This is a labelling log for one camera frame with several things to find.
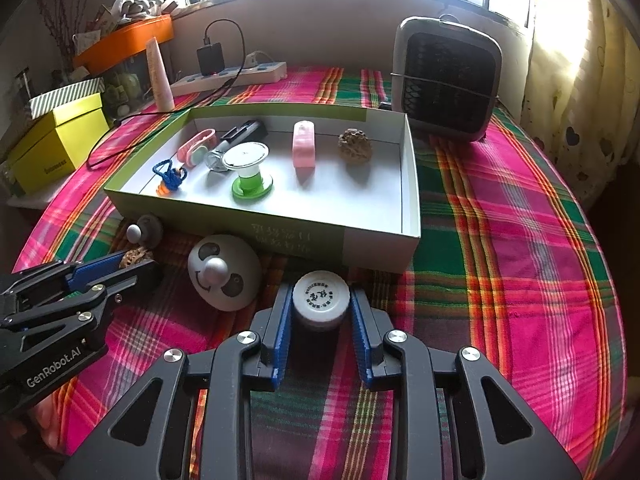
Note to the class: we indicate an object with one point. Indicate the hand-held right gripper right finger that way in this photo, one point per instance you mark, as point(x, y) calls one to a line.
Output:
point(361, 340)

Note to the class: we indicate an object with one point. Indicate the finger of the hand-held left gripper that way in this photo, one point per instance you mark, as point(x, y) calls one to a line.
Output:
point(95, 272)
point(135, 282)

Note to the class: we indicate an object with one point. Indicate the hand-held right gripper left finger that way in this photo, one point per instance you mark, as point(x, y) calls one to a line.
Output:
point(282, 340)

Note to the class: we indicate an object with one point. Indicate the brown wrinkled walnut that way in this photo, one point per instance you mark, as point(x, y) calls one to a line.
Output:
point(137, 256)
point(355, 146)

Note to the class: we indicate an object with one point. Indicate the white round jar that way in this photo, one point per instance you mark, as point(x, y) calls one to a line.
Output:
point(320, 295)

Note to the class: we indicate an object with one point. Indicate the green white cardboard box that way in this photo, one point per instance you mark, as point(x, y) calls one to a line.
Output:
point(325, 195)

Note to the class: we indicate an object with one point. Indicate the white green spool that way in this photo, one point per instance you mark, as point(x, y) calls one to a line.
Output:
point(247, 157)

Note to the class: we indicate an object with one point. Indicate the grey round knob toy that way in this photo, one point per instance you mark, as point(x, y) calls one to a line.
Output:
point(147, 230)

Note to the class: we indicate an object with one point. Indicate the white panda face toy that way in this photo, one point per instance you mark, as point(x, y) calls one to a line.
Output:
point(225, 272)

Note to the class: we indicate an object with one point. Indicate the yellow box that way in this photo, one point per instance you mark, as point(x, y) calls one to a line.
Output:
point(55, 145)

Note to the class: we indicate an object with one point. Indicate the pink plastic clip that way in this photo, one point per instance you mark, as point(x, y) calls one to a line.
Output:
point(304, 147)
point(192, 147)

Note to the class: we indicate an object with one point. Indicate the pink green plaid tablecloth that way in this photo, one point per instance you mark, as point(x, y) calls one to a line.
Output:
point(500, 260)

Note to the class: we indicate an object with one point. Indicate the green white striped box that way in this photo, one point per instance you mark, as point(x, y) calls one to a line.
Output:
point(60, 97)

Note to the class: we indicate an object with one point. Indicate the dark glass tank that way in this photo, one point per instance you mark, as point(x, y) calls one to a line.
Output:
point(125, 85)

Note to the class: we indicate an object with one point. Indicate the cream tube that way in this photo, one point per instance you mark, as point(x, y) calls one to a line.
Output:
point(161, 80)

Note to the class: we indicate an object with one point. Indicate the orange box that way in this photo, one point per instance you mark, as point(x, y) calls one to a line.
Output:
point(125, 42)

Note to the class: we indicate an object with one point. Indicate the white blue power strip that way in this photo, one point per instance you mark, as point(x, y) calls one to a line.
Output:
point(250, 77)

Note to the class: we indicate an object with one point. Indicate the small black object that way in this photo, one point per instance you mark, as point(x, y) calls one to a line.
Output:
point(386, 106)

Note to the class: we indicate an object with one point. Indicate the dried twigs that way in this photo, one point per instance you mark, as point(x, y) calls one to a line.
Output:
point(62, 25)

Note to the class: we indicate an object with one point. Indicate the white plug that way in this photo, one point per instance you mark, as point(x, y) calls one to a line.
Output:
point(260, 59)

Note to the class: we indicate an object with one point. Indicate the black white portable fan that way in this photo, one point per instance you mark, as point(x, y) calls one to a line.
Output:
point(445, 80)

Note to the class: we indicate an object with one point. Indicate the white paper bundle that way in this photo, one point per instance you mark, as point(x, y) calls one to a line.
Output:
point(137, 2)

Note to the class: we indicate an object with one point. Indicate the cream heart print curtain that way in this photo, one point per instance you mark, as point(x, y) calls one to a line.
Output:
point(575, 85)

